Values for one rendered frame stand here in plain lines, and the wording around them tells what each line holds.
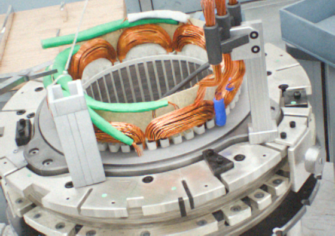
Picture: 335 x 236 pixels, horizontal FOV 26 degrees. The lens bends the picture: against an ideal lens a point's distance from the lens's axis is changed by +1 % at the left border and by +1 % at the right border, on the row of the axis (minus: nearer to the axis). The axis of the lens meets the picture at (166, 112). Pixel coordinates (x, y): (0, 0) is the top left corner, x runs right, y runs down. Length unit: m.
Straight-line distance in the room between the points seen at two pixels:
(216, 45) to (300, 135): 0.13
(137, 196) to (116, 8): 0.46
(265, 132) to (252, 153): 0.02
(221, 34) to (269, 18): 2.76
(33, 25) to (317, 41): 0.39
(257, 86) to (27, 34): 0.46
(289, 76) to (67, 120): 0.25
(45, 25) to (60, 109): 0.44
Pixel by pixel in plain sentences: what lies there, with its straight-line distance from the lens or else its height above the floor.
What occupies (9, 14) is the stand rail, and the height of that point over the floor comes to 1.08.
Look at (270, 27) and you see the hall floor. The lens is 3.26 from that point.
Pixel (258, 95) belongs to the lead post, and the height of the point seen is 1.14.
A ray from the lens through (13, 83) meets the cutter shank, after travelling 0.66.
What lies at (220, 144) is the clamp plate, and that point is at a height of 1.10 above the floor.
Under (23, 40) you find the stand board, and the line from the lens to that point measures 0.99.
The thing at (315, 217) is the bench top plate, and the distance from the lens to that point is 1.04.
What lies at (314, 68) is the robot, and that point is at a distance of 1.17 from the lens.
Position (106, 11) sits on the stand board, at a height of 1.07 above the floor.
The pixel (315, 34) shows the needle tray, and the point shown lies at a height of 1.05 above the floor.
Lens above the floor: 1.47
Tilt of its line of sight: 32 degrees down
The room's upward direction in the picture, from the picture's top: 11 degrees counter-clockwise
